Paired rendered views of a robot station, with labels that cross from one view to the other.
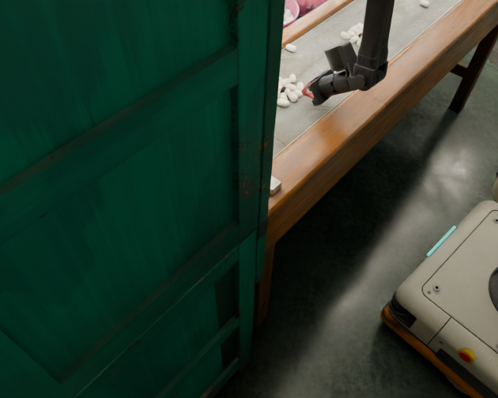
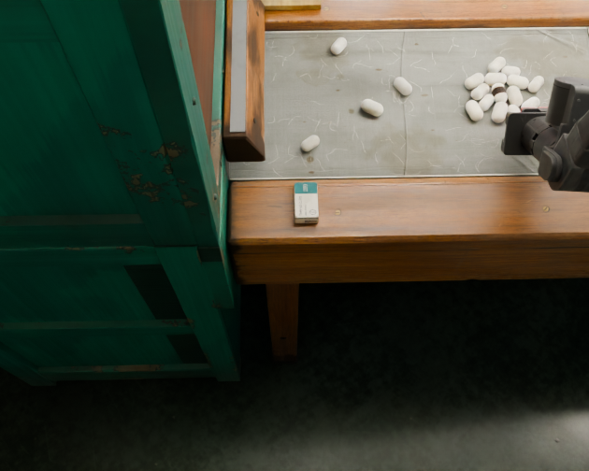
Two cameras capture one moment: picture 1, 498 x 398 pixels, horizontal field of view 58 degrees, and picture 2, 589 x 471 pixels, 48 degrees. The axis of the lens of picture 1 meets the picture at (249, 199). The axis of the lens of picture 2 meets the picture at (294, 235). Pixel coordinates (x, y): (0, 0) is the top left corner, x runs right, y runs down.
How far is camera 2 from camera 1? 0.54 m
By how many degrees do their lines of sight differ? 27
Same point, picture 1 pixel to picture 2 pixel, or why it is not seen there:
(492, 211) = not seen: outside the picture
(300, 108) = (492, 137)
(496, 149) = not seen: outside the picture
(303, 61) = not seen: outside the picture
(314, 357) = (306, 448)
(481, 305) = not seen: outside the picture
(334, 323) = (369, 438)
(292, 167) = (366, 209)
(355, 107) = (565, 200)
